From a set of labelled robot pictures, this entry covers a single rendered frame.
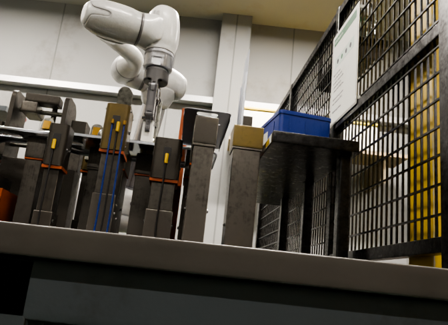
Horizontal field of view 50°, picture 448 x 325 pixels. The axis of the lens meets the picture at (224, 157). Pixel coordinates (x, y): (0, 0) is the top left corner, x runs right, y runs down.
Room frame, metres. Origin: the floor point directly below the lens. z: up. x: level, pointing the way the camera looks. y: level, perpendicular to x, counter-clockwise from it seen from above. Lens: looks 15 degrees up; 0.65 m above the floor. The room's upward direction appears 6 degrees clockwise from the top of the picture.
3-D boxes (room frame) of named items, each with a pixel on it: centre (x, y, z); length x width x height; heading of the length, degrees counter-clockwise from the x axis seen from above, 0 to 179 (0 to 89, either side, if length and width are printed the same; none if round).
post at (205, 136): (0.98, 0.05, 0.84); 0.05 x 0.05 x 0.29; 4
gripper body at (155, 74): (1.35, 0.23, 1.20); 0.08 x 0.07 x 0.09; 4
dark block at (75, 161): (1.54, 0.49, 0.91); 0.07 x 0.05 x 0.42; 4
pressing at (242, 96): (1.36, -0.04, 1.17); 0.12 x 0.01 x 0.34; 4
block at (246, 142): (1.24, -0.05, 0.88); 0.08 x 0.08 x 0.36; 4
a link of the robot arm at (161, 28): (1.34, 0.24, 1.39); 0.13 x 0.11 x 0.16; 114
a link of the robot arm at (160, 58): (1.35, 0.23, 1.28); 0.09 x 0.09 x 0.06
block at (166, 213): (1.15, 0.14, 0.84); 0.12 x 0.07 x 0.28; 4
